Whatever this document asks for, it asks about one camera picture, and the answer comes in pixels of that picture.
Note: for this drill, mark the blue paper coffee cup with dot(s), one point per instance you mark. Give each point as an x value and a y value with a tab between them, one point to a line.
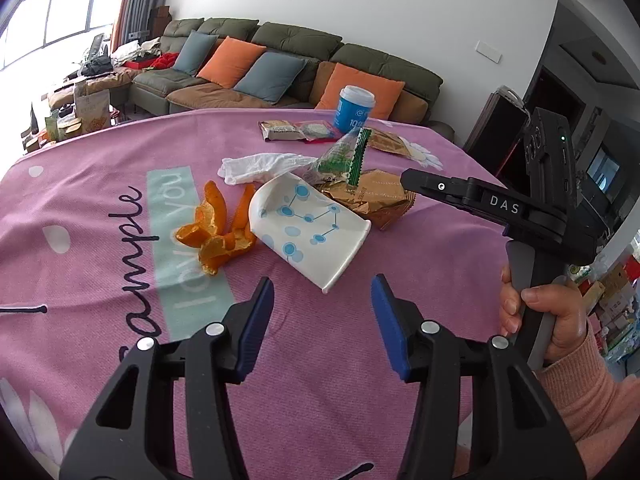
353	108

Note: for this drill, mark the beige snack packet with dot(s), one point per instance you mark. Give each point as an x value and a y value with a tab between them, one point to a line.
280	130

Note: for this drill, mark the glass coffee table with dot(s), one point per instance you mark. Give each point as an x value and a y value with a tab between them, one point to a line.
88	113

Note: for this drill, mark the orange cushion near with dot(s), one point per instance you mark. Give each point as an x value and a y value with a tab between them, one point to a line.
386	91

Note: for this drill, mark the brown paper wrapper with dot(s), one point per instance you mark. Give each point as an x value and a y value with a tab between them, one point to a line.
388	142

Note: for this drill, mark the red clear snack packet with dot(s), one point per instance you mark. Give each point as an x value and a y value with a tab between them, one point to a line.
318	131

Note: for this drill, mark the white paper cup blue dots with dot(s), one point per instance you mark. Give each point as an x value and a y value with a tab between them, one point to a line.
315	235

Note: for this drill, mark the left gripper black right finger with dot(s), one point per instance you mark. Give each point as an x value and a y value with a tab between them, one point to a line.
516	431

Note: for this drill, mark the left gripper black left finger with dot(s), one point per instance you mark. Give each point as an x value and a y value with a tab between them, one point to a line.
129	431

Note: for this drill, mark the orange cushion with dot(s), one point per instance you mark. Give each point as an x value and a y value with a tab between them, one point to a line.
386	91
230	62

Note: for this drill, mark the green clear snack wrapper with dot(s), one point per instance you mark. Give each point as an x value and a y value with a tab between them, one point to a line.
342	162

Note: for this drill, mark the pink sleeve right forearm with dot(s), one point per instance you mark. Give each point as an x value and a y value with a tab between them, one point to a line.
601	414

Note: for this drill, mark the orange cushion far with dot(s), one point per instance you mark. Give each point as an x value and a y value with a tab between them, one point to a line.
230	62

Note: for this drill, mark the grey blue cushion far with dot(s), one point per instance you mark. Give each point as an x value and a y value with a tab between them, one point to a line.
194	52

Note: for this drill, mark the pink floral blanket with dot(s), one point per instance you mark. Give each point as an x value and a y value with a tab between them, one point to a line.
90	264

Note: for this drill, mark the orange peel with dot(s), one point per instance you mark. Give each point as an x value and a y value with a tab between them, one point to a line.
217	240

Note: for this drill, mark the right hand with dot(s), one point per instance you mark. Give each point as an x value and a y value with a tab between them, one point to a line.
563	301

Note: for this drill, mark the dark green sectional sofa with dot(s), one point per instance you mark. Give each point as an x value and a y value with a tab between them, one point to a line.
169	91

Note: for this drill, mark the white tissue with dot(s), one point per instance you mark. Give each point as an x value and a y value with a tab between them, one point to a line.
261	167

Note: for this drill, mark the gold foil snack wrapper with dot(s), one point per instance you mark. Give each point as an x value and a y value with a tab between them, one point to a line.
379	197

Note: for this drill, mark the grey blue cushion near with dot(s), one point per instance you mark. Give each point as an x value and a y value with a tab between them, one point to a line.
270	76

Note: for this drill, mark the grey blue cushion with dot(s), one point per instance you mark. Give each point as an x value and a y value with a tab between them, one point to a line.
270	76
194	52

